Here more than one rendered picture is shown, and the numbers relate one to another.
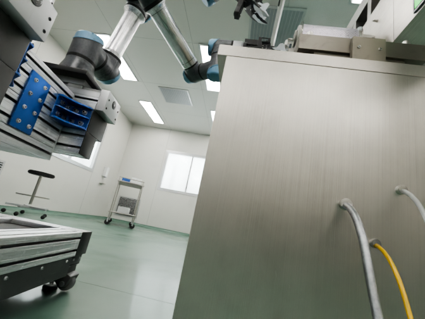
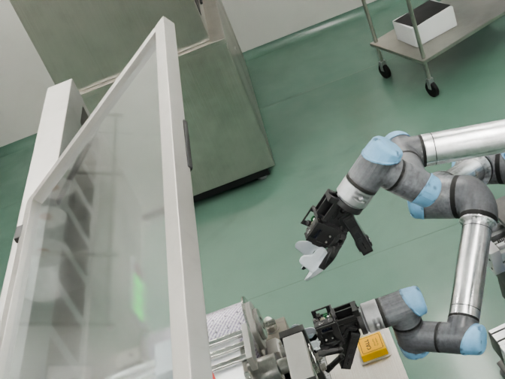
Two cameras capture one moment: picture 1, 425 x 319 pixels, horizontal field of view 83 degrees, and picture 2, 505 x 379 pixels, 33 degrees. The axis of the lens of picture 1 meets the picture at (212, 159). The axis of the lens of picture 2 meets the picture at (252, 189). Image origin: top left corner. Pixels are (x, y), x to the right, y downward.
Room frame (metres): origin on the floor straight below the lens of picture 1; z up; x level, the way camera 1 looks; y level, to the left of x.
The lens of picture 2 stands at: (2.46, -0.21, 2.51)
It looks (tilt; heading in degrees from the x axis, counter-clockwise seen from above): 31 degrees down; 178
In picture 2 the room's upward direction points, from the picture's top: 23 degrees counter-clockwise
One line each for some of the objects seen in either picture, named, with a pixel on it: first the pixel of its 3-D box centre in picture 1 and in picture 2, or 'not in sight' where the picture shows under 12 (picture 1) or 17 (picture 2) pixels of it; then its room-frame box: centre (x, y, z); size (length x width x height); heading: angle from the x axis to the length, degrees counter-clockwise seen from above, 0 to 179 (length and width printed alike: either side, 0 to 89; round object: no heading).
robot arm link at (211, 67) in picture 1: (214, 68); (417, 335); (0.94, 0.07, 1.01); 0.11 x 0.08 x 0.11; 50
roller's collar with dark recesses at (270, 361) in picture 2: not in sight; (265, 371); (1.18, -0.29, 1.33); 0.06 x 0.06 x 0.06; 83
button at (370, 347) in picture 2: not in sight; (371, 347); (0.80, -0.03, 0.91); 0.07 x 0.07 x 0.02; 83
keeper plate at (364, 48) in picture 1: (367, 53); not in sight; (0.64, -0.42, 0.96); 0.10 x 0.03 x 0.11; 83
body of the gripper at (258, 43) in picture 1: (256, 50); (339, 325); (0.90, -0.10, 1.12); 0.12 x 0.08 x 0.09; 83
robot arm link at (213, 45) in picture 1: (220, 49); (401, 307); (0.92, 0.06, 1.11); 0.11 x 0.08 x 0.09; 83
